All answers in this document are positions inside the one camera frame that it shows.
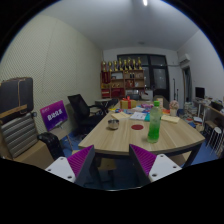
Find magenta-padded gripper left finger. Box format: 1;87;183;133
44;144;96;188

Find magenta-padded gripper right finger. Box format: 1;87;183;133
128;143;183;187

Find flat round red coaster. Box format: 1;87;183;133
130;124;145;131

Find cluttered side desk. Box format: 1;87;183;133
193;99;224;134

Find small black suitcase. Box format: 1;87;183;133
37;132;66;161

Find white wall air conditioner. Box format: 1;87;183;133
178;53;192;66

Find black office chair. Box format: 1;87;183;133
67;93;108;138

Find small white side table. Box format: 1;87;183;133
94;98;113;114

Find black framed glass door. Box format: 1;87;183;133
117;53;170;101

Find wooden shelf unit with trophies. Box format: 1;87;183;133
100;57;146;100

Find black computer monitor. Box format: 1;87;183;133
195;86;206;100

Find purple sign board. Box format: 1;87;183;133
39;99;69;132

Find pink flowers in white pot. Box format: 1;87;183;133
168;99;180;117

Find green drink bottle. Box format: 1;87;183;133
147;100;163;144

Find grey ribbed suitcase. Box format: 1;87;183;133
0;113;39;159

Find yellow gift box red ribbon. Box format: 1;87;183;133
119;95;138;110

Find white stool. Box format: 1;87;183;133
206;126;223;149

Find dark suitcase with brown trim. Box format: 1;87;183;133
0;77;35;123

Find white paper booklet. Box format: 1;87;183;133
129;111;148;121

